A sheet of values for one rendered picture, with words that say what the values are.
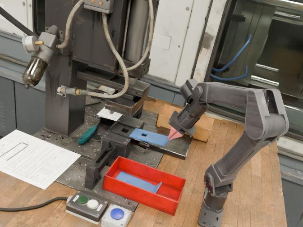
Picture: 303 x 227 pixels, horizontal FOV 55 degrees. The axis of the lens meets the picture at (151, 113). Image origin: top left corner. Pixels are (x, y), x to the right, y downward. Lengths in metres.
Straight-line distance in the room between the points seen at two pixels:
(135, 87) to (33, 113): 1.40
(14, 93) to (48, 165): 1.34
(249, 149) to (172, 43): 0.95
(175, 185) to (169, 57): 0.84
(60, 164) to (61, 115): 0.21
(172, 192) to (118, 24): 0.58
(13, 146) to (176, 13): 1.01
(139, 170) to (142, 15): 0.52
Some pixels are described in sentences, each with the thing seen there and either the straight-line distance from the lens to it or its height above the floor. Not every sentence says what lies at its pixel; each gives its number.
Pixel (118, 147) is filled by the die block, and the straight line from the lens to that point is 1.08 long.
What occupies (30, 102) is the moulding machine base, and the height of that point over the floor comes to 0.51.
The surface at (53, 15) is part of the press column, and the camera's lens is 1.08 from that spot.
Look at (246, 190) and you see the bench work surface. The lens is 1.18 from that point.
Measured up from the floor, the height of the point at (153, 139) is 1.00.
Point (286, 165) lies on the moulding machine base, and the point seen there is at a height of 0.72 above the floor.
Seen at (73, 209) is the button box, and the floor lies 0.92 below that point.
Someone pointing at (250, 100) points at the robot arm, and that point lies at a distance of 0.78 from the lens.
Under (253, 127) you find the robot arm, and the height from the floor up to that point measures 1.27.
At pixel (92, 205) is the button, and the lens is 0.90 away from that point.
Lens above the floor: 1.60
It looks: 28 degrees down
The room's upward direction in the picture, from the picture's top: 11 degrees clockwise
